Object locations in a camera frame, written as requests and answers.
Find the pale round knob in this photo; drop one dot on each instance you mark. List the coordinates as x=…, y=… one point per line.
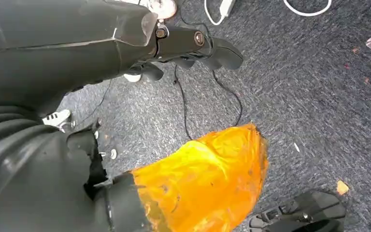
x=164, y=8

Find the white black-striped piece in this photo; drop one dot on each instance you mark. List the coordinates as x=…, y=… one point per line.
x=56, y=117

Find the black robot foot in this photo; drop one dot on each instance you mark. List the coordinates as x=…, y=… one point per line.
x=313, y=209

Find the ribbed grey left arm sleeve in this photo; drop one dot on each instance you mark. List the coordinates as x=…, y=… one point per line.
x=28, y=179

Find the yellow paper scrap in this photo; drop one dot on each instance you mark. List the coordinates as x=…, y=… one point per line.
x=342, y=188

